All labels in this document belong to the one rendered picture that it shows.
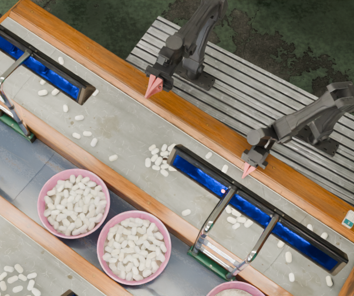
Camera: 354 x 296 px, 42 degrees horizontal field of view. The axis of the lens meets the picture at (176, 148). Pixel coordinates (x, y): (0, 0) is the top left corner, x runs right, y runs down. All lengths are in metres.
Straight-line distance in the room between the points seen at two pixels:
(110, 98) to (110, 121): 0.11
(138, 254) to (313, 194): 0.70
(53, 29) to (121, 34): 0.96
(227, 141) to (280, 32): 1.44
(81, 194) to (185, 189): 0.40
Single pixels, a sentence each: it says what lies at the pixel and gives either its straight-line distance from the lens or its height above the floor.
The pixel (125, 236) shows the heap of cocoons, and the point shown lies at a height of 0.72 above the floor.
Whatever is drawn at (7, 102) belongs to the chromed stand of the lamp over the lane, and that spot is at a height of 1.00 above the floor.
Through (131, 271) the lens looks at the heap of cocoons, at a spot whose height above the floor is 0.72.
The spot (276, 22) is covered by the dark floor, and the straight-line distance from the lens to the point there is 3.21.
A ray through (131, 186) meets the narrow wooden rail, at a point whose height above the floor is 0.76.
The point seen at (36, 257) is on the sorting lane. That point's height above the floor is 0.74.
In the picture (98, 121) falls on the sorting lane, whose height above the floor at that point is 0.74.
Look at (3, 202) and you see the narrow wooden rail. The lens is 1.84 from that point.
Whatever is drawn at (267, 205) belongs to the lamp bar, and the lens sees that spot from 1.44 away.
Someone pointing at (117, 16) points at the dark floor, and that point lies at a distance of 3.13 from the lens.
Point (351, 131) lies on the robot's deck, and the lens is 2.14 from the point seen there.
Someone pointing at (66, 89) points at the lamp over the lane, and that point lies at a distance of 1.62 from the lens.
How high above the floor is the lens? 2.45
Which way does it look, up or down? 67 degrees down
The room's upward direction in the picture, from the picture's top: 7 degrees clockwise
